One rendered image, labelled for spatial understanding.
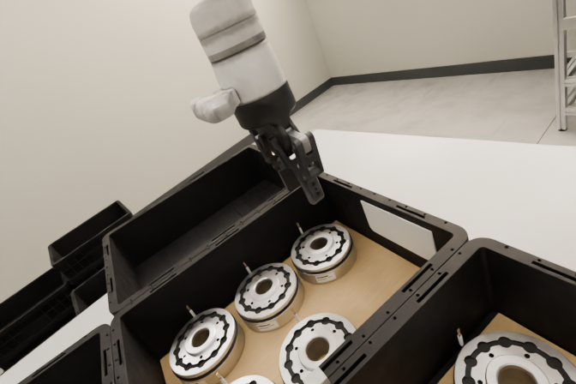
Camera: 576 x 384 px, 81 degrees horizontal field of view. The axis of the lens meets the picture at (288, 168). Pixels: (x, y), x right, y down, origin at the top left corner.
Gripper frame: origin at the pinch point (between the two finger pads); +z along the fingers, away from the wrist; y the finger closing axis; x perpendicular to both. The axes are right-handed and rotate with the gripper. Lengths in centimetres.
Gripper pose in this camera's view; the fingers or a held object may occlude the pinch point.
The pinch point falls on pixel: (301, 185)
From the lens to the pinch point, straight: 46.6
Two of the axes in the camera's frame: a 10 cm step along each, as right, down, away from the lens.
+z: 3.9, 8.2, 4.3
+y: -4.8, -2.2, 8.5
